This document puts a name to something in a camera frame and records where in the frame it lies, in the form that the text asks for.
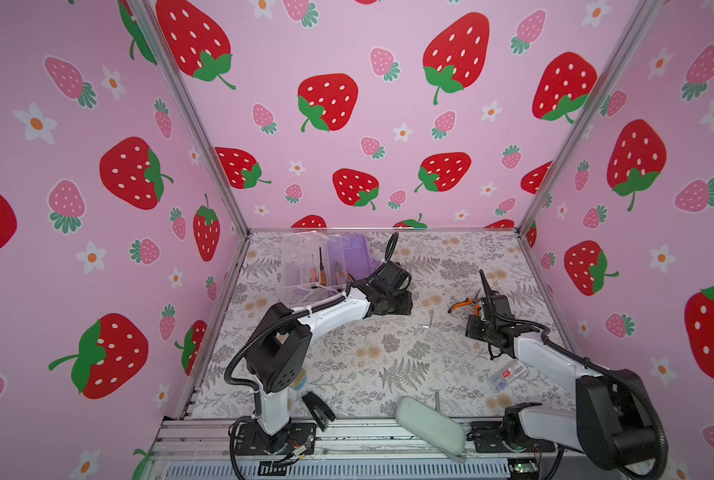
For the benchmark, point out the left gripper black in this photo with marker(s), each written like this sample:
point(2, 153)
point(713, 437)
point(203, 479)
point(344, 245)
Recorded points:
point(406, 302)

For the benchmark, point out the orange handled long-nose pliers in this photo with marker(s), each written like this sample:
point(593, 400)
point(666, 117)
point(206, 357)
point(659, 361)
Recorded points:
point(465, 304)

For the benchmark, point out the yellow handled combination pliers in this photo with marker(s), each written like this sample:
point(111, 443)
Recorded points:
point(340, 274)

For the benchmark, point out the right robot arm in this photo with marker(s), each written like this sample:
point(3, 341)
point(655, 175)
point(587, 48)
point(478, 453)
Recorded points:
point(614, 423)

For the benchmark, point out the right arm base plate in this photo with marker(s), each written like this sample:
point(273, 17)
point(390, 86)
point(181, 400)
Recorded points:
point(493, 437)

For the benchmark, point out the small orange black screwdriver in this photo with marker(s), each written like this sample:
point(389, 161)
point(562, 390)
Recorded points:
point(314, 273)

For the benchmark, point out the small black clip device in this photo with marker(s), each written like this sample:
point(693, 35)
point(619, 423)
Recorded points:
point(320, 411)

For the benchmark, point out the aluminium front rail frame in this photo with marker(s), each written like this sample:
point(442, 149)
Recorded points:
point(366, 448)

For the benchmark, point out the purple plastic tool box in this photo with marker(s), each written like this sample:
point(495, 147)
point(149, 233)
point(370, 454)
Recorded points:
point(351, 250)

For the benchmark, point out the rectangular gold fish tin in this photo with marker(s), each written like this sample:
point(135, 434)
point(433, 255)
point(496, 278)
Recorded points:
point(300, 381)

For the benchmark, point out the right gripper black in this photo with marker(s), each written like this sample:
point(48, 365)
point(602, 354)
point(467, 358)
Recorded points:
point(472, 323)

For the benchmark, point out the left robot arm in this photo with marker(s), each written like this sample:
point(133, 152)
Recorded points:
point(274, 354)

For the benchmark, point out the large orange handled screwdriver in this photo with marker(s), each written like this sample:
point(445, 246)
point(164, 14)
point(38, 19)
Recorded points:
point(322, 270)

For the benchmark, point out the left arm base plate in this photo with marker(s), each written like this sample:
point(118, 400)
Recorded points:
point(251, 440)

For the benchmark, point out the small clear screw bag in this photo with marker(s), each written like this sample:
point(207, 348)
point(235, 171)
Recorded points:
point(502, 378)

